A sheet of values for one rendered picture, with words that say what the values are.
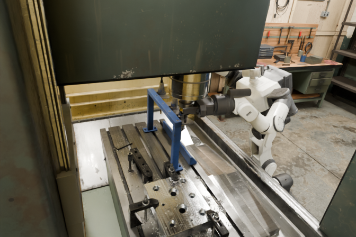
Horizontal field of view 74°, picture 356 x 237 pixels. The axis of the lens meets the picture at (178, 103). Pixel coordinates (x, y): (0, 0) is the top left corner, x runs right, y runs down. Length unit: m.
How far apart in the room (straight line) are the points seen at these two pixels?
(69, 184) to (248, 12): 0.70
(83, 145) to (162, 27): 1.38
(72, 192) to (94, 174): 1.08
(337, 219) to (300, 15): 4.04
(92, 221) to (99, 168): 0.38
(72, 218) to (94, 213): 0.84
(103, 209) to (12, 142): 1.20
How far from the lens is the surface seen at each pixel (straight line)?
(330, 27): 5.66
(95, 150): 1.86
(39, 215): 0.58
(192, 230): 1.09
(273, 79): 1.59
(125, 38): 0.64
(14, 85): 0.43
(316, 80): 4.58
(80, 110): 1.97
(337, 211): 1.41
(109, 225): 1.55
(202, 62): 0.75
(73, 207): 0.74
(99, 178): 1.76
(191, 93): 0.83
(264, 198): 1.72
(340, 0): 5.65
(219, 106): 0.95
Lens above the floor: 1.85
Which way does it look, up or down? 26 degrees down
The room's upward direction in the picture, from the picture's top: 4 degrees clockwise
